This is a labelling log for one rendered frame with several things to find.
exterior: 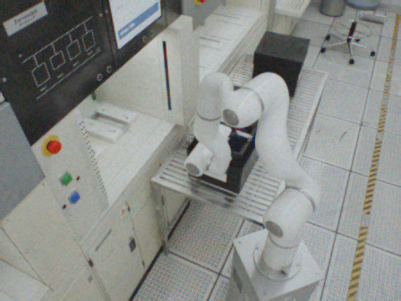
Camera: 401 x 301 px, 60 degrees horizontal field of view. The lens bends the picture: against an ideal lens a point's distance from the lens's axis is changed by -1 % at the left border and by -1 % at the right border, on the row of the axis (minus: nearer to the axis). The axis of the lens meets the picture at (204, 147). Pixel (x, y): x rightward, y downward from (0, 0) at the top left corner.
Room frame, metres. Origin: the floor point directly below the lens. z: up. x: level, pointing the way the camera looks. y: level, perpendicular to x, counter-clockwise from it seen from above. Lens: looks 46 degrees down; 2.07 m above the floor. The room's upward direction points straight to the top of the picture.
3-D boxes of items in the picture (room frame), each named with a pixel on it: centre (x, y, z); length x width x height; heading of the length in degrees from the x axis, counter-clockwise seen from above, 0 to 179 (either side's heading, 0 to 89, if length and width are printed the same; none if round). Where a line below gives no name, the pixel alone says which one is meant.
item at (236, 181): (1.16, -0.10, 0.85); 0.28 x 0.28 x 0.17; 63
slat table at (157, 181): (1.53, -0.29, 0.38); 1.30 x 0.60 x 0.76; 155
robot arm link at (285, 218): (0.64, -0.27, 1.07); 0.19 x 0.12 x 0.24; 138
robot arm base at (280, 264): (0.66, -0.29, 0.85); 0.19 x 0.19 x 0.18
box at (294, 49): (1.89, -0.46, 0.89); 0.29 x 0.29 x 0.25; 69
